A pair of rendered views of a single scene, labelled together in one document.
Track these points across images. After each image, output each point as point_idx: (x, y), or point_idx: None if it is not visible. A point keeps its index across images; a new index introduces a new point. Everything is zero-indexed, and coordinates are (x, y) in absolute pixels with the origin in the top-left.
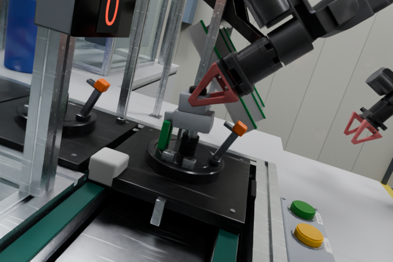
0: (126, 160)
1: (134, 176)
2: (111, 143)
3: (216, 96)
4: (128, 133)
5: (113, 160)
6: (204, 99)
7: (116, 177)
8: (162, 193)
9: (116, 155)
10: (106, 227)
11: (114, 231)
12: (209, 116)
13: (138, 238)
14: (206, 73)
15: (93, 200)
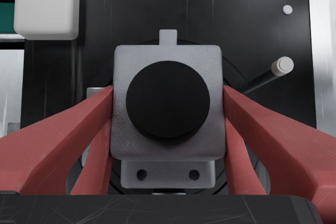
0: (51, 33)
1: (48, 64)
2: None
3: (229, 183)
4: None
5: (23, 16)
6: (96, 150)
7: (25, 40)
8: (21, 127)
9: (45, 12)
10: (10, 70)
11: (7, 84)
12: (122, 178)
13: (10, 118)
14: (11, 133)
15: (7, 34)
